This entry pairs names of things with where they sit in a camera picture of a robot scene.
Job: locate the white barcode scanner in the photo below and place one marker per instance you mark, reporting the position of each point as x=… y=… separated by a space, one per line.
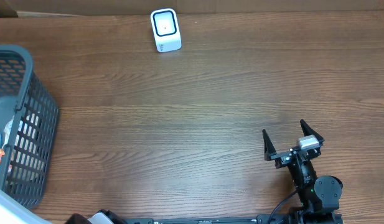
x=166 y=30

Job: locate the grey plastic mesh basket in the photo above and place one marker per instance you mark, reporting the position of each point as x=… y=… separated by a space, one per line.
x=29 y=116

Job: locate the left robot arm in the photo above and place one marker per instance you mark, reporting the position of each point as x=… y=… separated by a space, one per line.
x=13 y=212

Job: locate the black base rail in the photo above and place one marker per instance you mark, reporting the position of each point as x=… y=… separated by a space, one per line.
x=204 y=221

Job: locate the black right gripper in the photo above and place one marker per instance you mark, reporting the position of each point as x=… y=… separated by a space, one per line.
x=282 y=157

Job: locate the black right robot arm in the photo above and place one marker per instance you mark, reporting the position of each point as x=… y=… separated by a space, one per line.
x=315 y=198

